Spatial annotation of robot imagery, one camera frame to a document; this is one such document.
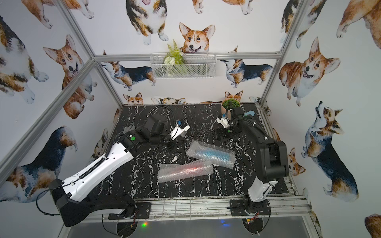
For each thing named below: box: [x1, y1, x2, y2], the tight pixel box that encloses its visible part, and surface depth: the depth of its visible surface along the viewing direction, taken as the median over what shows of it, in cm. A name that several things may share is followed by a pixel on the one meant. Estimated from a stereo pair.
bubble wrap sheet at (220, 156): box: [186, 139, 237, 170], surface depth 90 cm
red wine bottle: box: [171, 163, 208, 177], surface depth 83 cm
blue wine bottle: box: [196, 148, 231, 161], surface depth 89 cm
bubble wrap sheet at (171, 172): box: [157, 158, 214, 183], surface depth 83 cm
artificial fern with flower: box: [163, 39, 186, 65], surface depth 84 cm
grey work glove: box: [123, 124, 136, 134], surface depth 108 cm
